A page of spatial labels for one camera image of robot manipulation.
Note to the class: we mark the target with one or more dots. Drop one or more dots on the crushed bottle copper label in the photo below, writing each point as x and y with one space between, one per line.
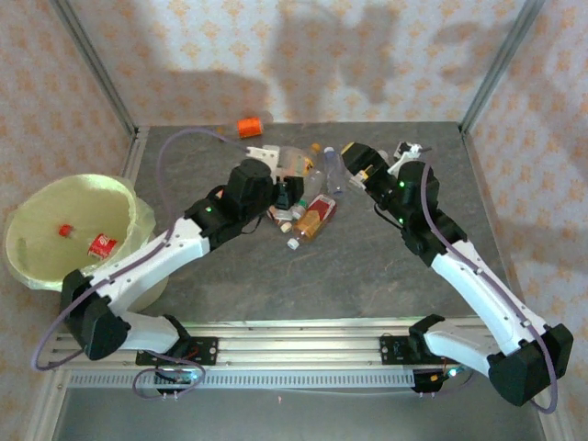
280 219

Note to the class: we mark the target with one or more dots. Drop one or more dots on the blue tinted bottle white cap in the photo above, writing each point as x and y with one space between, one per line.
334 174

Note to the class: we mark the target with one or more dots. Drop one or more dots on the amber juice bottle red label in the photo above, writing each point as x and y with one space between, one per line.
317 218

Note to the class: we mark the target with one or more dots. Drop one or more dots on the cola bottle red label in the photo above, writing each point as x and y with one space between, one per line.
102 244

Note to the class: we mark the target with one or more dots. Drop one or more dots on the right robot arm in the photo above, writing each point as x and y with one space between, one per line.
478 285

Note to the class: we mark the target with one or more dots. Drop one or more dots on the orange soda bottle orange cap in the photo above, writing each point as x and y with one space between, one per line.
298 161

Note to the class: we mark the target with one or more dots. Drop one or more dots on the orange label bottle brown cap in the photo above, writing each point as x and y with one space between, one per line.
250 127

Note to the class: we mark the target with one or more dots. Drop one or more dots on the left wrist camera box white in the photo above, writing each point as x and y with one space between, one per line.
264 155

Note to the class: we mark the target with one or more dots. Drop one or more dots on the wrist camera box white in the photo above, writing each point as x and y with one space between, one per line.
406 154
264 155

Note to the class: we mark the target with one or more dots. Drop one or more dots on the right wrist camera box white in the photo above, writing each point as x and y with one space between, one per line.
406 154

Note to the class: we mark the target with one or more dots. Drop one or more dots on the aluminium table side rail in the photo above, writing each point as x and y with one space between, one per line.
135 156

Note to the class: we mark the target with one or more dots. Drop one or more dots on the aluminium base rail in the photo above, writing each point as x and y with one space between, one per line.
298 349

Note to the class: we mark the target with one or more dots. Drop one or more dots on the aluminium frame post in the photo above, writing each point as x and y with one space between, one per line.
501 64
94 64

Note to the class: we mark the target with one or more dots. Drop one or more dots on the aluminium frame leg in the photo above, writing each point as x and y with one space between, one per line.
43 409
558 427

